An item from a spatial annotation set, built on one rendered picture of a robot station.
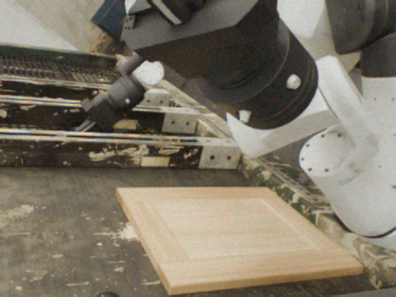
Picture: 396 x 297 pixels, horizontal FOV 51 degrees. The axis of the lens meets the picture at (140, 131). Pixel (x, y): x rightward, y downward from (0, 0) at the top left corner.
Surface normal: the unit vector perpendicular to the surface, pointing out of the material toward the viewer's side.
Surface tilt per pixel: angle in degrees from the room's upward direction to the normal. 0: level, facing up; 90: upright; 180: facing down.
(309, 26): 46
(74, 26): 90
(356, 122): 84
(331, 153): 7
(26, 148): 90
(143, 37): 16
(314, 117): 106
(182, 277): 60
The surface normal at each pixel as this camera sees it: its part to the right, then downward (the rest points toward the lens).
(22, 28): 0.31, 0.39
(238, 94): -0.65, -0.33
